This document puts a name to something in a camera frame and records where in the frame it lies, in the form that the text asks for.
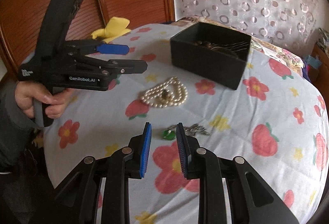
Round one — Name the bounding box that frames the ornate metal bangle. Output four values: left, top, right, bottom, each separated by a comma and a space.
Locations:
193, 41, 238, 58

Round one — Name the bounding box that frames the wooden side cabinet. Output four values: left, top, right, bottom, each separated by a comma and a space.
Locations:
308, 43, 328, 83

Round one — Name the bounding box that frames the small white pearl necklace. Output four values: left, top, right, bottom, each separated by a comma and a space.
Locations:
139, 76, 189, 108

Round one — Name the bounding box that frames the black square jewelry box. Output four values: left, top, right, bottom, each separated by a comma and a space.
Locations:
170, 23, 251, 90

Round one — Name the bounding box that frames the green pendant silver chain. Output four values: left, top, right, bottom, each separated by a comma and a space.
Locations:
162, 123, 211, 140

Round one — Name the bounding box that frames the gold rings cluster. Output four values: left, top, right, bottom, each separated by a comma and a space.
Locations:
160, 89, 172, 101

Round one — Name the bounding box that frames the blue cloth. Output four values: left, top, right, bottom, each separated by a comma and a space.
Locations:
304, 55, 322, 69

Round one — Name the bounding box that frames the yellow plush toy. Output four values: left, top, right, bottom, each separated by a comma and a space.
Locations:
91, 17, 131, 43

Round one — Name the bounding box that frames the strawberry flower print bedsheet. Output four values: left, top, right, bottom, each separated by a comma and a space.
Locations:
34, 24, 328, 223

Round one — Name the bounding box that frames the person's left hand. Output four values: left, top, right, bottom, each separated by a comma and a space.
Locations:
15, 81, 74, 119

